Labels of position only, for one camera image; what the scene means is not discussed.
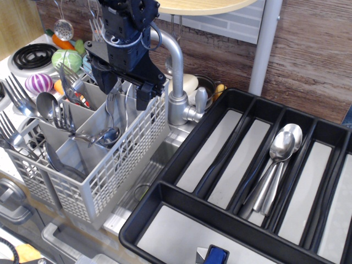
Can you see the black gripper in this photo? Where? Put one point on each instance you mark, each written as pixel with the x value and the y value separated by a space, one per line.
pixel 132 64

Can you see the steel fork back compartment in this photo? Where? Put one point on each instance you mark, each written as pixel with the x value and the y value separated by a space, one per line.
pixel 70 81

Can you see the large spoon front compartment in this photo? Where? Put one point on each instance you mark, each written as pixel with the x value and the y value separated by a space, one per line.
pixel 58 165

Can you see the grey plastic cutlery basket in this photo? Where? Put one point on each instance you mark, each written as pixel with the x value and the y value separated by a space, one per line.
pixel 109 172

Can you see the purple striped toy onion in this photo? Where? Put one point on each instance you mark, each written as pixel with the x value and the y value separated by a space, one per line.
pixel 38 83

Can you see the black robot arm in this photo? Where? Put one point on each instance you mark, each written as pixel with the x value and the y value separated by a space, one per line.
pixel 125 22

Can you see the small steel pot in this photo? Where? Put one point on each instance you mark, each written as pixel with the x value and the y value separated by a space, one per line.
pixel 210 87

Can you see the steel spoon in tray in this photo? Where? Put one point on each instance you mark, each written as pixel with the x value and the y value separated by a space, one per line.
pixel 281 149
pixel 246 209

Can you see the big steel spoon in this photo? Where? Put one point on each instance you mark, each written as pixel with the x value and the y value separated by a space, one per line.
pixel 108 136

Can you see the blue clip object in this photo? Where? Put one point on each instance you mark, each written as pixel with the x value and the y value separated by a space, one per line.
pixel 211 255

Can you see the black coil stove burner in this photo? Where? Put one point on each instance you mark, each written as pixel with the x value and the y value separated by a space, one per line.
pixel 33 56

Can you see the steel spoon in tray back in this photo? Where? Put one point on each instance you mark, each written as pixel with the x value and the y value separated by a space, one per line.
pixel 246 209

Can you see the hanging perforated steel ladle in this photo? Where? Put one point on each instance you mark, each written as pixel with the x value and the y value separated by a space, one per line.
pixel 63 29

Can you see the small steel fork centre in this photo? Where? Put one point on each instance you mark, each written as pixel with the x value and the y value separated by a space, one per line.
pixel 63 120

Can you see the orange toy carrot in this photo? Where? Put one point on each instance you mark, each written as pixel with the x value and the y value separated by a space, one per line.
pixel 65 45

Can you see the steel fork far left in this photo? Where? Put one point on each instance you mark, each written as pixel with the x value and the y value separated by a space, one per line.
pixel 21 100

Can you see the silver kitchen faucet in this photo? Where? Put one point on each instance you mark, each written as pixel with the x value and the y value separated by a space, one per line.
pixel 179 110

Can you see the steel spoon bowl left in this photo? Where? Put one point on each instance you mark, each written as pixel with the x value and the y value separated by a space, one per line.
pixel 47 105

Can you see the round wooden shelf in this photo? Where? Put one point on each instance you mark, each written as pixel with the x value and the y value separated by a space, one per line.
pixel 201 7

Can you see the black cutlery tray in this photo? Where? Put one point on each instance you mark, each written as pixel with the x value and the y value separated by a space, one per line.
pixel 198 199

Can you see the white toy food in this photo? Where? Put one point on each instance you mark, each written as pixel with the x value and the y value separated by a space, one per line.
pixel 190 83

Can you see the hanging steel fork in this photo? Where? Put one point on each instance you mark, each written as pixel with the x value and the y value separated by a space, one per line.
pixel 95 21

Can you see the steel fork lower left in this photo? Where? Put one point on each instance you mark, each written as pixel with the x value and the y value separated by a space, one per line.
pixel 14 138

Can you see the green toy cabbage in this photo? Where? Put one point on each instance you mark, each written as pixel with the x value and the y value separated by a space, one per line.
pixel 71 58

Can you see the steel spoon in tray front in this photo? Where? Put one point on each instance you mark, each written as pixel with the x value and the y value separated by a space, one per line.
pixel 281 149

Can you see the white metal pole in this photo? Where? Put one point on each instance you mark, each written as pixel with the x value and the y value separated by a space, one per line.
pixel 270 19

